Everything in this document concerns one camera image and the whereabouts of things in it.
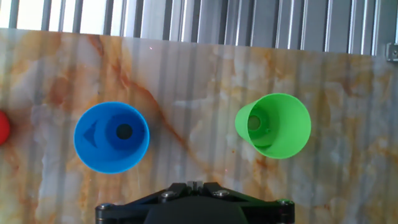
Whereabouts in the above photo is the red plastic cup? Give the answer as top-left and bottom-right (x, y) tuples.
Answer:
(0, 110), (11, 146)

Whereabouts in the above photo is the blue plastic cup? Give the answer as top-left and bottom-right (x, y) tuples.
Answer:
(73, 101), (150, 174)

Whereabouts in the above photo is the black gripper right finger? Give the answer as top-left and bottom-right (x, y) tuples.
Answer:
(195, 181), (295, 224)

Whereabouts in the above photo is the marble pattern mat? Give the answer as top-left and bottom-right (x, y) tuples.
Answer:
(0, 27), (398, 224)

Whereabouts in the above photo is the green plastic cup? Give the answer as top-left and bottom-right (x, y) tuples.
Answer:
(234, 93), (312, 160)

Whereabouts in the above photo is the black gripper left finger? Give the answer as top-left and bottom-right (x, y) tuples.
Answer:
(95, 181), (195, 224)

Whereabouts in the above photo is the metal pole stand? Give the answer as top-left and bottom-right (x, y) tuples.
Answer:
(385, 42), (398, 62)

